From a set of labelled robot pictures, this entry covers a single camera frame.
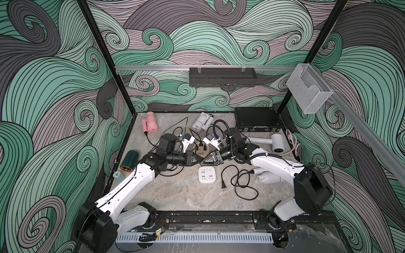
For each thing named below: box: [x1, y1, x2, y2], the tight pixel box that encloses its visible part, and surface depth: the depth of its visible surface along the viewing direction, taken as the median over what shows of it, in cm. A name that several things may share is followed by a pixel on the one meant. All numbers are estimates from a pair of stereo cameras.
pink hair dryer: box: [141, 111, 159, 133], surface depth 111 cm
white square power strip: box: [198, 166, 217, 183], surface depth 87 cm
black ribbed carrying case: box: [235, 106, 282, 132], surface depth 116 cm
